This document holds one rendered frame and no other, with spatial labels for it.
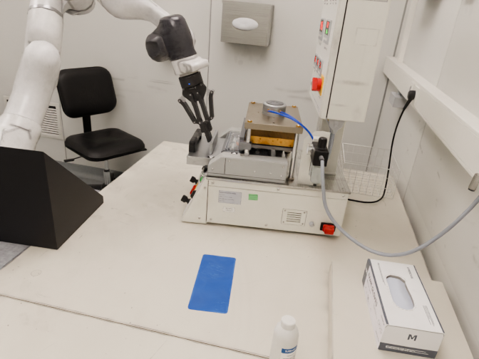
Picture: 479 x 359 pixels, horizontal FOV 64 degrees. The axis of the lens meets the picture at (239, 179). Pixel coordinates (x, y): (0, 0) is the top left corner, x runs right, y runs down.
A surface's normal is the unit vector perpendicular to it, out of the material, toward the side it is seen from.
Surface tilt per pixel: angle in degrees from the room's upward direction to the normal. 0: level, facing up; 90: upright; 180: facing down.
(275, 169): 90
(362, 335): 0
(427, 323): 3
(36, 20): 53
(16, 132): 59
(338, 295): 0
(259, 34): 90
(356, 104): 90
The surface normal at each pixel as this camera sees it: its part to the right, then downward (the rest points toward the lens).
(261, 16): -0.21, 0.40
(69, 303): 0.08, -0.90
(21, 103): 0.21, -0.25
